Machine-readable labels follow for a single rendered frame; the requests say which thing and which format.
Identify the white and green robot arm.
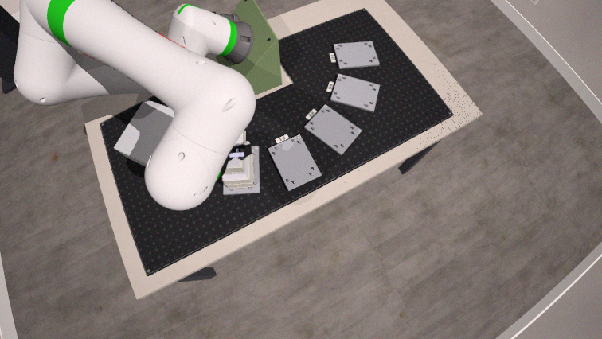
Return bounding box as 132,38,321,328
14,0,256,210

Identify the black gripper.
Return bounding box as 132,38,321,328
227,142,252,165

